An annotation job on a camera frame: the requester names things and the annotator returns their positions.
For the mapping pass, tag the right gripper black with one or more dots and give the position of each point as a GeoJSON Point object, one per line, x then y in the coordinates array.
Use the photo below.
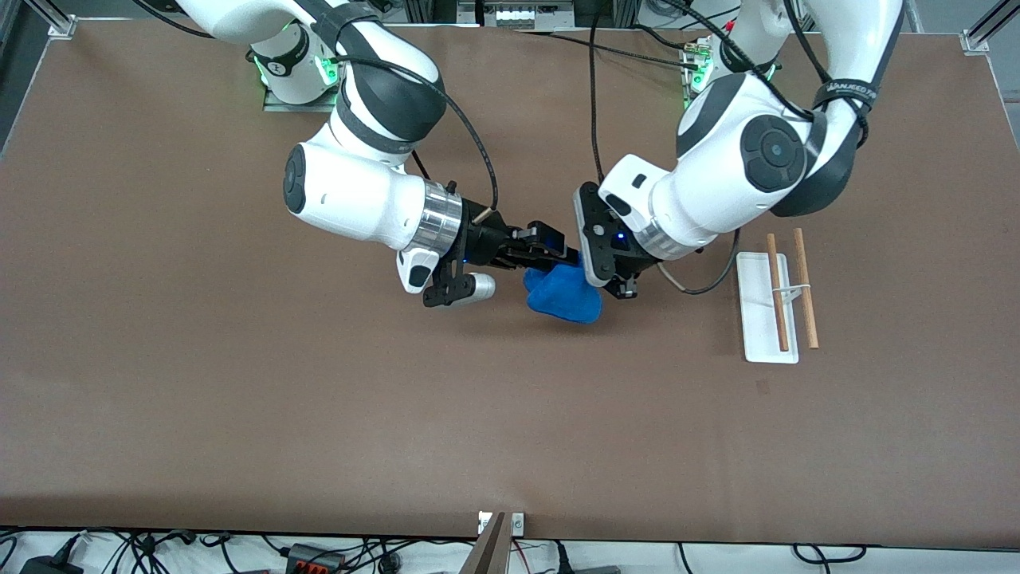
{"type": "Point", "coordinates": [488, 241]}

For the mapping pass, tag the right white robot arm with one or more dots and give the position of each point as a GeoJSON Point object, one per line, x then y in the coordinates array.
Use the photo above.
{"type": "Point", "coordinates": [351, 191]}

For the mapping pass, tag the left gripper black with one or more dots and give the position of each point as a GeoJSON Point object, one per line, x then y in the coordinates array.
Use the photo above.
{"type": "Point", "coordinates": [635, 265]}

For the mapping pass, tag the brown wooden post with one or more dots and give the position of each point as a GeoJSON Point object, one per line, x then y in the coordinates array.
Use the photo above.
{"type": "Point", "coordinates": [490, 550]}

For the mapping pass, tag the aluminium corner strut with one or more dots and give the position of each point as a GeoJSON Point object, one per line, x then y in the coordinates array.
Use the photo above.
{"type": "Point", "coordinates": [62, 28]}
{"type": "Point", "coordinates": [976, 40]}

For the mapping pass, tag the small metal bracket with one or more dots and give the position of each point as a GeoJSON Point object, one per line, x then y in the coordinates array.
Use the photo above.
{"type": "Point", "coordinates": [518, 524]}

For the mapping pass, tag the white rack with wooden bars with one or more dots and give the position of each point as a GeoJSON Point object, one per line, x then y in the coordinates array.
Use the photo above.
{"type": "Point", "coordinates": [757, 319]}

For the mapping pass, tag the black orange power adapter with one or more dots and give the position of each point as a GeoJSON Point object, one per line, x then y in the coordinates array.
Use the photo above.
{"type": "Point", "coordinates": [315, 562]}

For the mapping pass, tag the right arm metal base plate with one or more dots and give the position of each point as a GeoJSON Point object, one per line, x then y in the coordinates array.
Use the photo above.
{"type": "Point", "coordinates": [275, 104]}

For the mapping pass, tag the white power strip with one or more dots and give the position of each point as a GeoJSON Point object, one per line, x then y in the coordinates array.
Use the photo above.
{"type": "Point", "coordinates": [518, 14]}

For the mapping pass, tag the blue microfibre towel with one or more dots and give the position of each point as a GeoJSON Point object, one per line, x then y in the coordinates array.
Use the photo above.
{"type": "Point", "coordinates": [566, 299]}

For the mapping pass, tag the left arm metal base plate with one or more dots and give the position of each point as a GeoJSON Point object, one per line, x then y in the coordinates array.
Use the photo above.
{"type": "Point", "coordinates": [690, 76]}

